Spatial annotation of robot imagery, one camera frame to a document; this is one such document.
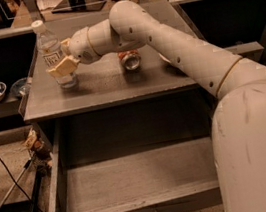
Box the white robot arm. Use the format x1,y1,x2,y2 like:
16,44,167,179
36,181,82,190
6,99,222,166
49,0,266,212

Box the open grey top drawer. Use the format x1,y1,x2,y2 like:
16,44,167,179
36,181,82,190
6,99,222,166
49,96,222,212

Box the red soda can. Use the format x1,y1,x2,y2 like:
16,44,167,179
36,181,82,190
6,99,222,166
117,49,142,71

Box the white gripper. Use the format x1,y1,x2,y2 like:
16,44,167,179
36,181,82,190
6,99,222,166
46,27,100,78

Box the snack bags on floor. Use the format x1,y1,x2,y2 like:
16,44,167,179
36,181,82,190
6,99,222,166
24,128,53,168

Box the black monitor stand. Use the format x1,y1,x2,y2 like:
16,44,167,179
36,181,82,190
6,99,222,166
51,0,106,14

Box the clear plastic tea bottle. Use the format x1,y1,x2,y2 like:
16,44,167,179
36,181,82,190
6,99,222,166
31,20,77,89

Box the blue bowl on shelf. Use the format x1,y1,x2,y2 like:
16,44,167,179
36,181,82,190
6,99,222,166
10,77,32,99

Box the grey drawer cabinet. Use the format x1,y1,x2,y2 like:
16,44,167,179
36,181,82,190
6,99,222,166
3,0,242,174

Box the white paper bowl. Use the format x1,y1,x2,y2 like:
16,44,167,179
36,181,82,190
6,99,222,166
159,53,171,64

